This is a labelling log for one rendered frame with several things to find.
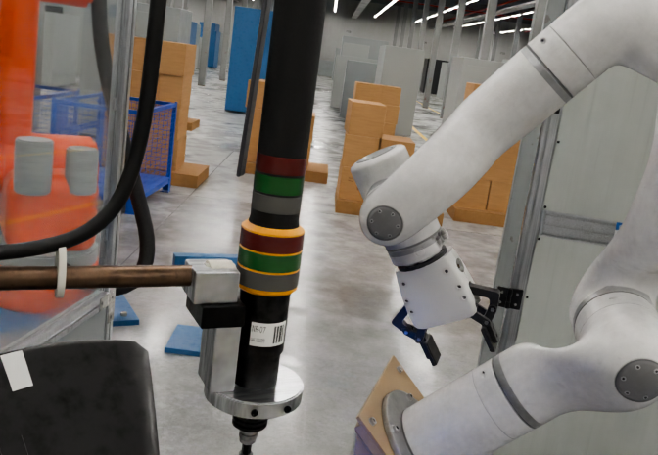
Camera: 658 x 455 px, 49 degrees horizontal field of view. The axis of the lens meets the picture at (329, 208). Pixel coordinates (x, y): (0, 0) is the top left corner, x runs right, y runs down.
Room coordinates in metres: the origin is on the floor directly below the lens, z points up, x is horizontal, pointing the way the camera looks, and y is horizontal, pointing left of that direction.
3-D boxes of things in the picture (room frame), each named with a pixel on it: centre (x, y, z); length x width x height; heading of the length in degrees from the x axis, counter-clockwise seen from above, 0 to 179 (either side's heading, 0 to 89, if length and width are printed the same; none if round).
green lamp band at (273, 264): (0.47, 0.04, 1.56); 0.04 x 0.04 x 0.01
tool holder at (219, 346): (0.47, 0.04, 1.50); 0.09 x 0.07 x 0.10; 117
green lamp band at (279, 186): (0.47, 0.04, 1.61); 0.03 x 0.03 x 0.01
